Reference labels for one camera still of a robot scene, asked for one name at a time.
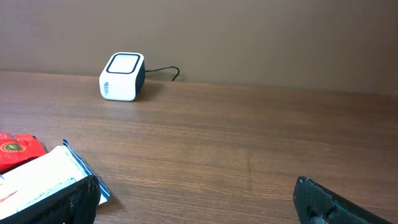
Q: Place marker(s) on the white barcode scanner box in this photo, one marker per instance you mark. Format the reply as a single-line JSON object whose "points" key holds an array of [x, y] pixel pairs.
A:
{"points": [[123, 76]]}

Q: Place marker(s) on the yellow snack bag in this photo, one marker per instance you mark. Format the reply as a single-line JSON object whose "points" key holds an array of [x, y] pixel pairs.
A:
{"points": [[45, 176]]}

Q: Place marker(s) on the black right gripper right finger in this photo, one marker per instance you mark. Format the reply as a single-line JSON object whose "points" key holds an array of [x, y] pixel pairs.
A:
{"points": [[316, 204]]}

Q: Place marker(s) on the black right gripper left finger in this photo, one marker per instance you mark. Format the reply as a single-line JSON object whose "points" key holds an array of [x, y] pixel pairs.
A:
{"points": [[75, 204]]}

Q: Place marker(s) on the red snack packet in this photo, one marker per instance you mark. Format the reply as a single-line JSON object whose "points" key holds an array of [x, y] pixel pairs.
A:
{"points": [[17, 149]]}

